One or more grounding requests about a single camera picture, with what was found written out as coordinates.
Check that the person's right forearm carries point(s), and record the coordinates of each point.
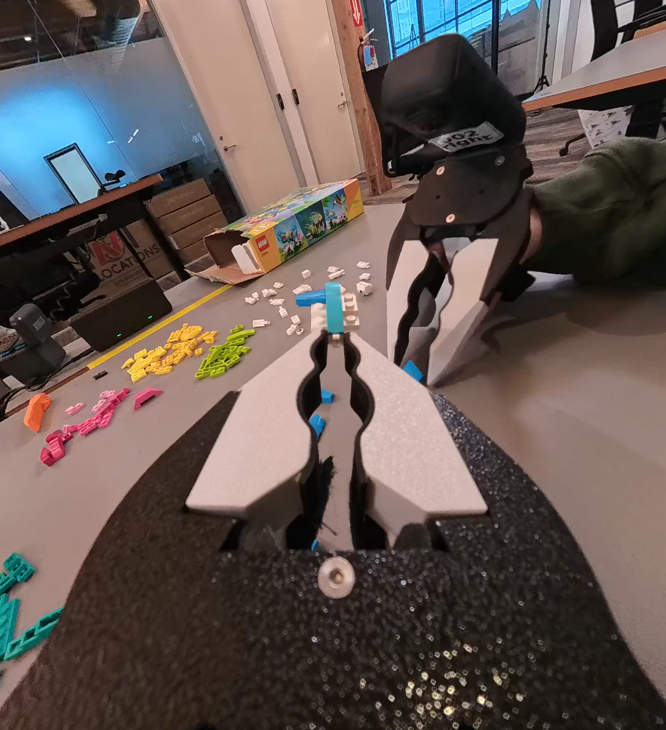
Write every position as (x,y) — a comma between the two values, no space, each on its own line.
(618,216)

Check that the blue lego slope brick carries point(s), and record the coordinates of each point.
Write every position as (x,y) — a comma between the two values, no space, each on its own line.
(317,426)

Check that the stack of brown cardboard boxes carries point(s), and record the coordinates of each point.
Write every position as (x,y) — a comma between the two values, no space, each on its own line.
(187,222)

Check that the group of white lego pieces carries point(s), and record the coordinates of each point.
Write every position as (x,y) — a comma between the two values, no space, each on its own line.
(310,296)

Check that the blue and white lego assembly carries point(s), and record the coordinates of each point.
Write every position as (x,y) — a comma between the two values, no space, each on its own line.
(336,311)

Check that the black tripod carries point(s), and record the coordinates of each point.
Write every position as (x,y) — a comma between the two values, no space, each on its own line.
(543,51)

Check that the orange lego piece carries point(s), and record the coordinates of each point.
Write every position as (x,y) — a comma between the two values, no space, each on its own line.
(37,412)

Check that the grey desk with wood edge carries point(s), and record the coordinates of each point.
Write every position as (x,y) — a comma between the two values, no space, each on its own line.
(612,74)

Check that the colourful lego set box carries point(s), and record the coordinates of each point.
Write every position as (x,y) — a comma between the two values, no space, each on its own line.
(304,228)

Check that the wood-edged desk with black legs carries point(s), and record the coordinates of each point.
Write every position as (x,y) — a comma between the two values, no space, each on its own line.
(53,219)

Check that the pile of yellow lego pieces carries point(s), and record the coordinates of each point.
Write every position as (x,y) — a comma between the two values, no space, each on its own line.
(167,353)

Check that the pile of pink lego pieces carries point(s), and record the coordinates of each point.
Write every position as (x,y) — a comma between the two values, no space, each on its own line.
(88,422)

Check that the black box with green lights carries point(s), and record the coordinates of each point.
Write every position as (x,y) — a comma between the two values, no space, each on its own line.
(122,313)

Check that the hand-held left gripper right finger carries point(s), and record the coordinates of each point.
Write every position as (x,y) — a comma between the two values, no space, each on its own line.
(418,445)

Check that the cardboard box with red print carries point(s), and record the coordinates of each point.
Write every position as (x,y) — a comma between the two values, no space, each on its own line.
(122,256)

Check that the white double door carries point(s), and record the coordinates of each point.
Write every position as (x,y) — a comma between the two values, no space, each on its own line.
(299,91)

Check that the wooden post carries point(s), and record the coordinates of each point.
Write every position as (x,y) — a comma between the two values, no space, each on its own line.
(361,125)

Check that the magenta lego arch brick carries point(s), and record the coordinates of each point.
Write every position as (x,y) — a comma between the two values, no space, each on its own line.
(147,397)

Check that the small blue lego piece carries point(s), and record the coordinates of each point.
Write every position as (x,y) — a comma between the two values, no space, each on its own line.
(327,396)

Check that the black handheld device on stand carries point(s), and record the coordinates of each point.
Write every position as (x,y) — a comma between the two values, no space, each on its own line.
(36,336)

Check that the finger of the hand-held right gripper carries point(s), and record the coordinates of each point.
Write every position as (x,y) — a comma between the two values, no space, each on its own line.
(408,285)
(470,285)

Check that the pile of lime lego pieces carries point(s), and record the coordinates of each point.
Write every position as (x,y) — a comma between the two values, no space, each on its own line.
(224,353)

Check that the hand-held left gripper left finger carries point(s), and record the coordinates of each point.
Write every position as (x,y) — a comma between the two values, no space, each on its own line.
(259,445)

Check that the red fire extinguisher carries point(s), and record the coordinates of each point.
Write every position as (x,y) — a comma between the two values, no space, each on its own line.
(368,52)

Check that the printed paper sheet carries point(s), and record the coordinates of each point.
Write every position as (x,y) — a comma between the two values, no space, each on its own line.
(606,128)

